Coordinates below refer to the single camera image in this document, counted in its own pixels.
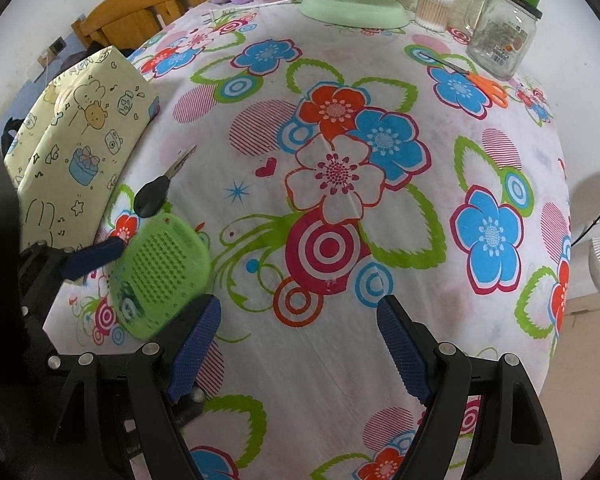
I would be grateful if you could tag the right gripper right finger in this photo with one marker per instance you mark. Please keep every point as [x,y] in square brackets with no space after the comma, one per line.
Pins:
[512,439]

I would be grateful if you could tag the yellow fabric storage box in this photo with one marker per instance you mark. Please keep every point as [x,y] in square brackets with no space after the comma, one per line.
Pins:
[73,145]

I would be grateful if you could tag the green panda speaker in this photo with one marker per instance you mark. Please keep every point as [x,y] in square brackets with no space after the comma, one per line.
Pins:
[164,266]

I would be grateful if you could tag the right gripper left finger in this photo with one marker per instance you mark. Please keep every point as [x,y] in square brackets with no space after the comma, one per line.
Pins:
[111,400]

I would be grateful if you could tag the cotton swab container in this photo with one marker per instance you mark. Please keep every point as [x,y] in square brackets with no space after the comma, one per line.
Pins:
[433,14]

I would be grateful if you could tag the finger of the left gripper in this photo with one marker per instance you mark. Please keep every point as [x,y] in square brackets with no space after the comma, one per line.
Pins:
[89,259]

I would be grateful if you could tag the floral tablecloth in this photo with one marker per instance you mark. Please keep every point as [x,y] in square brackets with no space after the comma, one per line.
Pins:
[329,175]

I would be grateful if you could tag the glass mug jar green lid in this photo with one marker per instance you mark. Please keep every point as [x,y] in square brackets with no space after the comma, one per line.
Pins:
[501,33]

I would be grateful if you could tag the orange handled scissors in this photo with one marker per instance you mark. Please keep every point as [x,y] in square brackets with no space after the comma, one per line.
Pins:
[464,89]

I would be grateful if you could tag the black car key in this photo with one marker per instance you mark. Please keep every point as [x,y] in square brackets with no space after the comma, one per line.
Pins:
[152,195]

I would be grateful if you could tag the green desk fan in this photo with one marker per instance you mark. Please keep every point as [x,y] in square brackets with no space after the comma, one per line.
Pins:
[380,14]

